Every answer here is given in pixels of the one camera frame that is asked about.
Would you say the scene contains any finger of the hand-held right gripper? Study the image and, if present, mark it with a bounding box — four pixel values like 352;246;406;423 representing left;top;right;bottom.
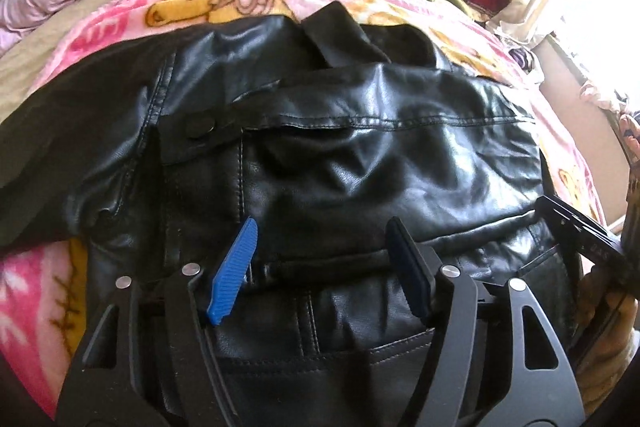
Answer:
535;194;623;259

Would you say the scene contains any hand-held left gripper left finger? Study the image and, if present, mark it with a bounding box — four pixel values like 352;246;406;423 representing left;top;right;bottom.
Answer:
55;217;259;427

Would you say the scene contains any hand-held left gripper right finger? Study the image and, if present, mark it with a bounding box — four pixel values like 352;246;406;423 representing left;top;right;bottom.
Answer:
385;217;586;427

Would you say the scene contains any black leather jacket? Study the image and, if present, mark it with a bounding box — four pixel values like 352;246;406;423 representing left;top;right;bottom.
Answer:
0;2;586;427

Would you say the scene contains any person's right forearm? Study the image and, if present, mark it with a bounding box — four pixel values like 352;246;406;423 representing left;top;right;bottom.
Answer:
597;302;640;390

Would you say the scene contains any pink printed blanket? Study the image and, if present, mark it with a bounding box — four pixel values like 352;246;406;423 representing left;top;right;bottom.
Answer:
0;0;608;418

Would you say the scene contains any beige bed sheet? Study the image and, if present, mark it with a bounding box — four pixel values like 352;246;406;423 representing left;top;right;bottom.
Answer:
0;0;136;122

